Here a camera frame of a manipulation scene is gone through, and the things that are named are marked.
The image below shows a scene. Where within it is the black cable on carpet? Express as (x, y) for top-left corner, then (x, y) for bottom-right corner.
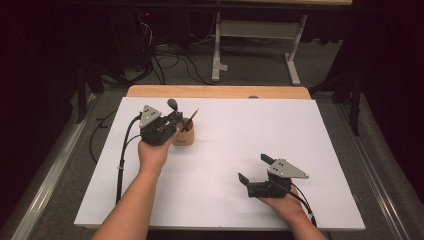
(88, 109), (118, 165)

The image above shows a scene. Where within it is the dark computer case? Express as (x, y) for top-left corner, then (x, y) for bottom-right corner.
(109, 8), (158, 72)

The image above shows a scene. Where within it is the white board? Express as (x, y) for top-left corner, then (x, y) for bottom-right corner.
(73, 96), (366, 232)

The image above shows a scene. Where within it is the white metal desk frame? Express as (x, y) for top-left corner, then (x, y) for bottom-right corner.
(211, 12), (309, 86)

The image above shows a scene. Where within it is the hand-held gripper cable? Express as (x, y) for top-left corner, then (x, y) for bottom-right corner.
(289, 183), (318, 228)
(114, 113), (143, 205)

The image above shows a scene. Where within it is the person's right hand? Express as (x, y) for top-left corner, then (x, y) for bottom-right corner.
(258, 189), (306, 223)

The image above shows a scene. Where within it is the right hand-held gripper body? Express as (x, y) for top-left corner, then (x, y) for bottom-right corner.
(246, 158), (310, 199)

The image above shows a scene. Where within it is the wooden table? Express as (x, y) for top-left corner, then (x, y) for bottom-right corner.
(83, 84), (313, 232)

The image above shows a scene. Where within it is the tangle of black floor cables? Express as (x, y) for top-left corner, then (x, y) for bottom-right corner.
(133, 41), (216, 86)

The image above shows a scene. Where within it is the black fluffy makeup brush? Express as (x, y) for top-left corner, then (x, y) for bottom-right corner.
(166, 98), (188, 132)

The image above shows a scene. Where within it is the right hand-held gripper cable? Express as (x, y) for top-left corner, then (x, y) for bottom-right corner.
(289, 183), (318, 228)

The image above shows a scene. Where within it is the aluminium floor rail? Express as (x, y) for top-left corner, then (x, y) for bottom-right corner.
(9, 94), (98, 240)
(334, 103), (414, 240)

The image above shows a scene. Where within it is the thin brown pencil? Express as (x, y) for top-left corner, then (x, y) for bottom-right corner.
(184, 107), (200, 133)

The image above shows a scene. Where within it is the left hand-held gripper cable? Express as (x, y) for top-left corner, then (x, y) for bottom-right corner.
(114, 113), (143, 205)

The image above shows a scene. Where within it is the black metal stand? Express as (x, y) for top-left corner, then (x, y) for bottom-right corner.
(75, 63), (104, 125)
(308, 71), (363, 137)

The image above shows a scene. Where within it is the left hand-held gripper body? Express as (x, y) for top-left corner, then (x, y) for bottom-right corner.
(138, 104), (176, 147)

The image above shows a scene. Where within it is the wooden cup with animal figure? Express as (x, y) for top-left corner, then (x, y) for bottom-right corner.
(172, 117), (195, 147)

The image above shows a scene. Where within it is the person's left hand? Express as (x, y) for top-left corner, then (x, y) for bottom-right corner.
(137, 132), (178, 176)

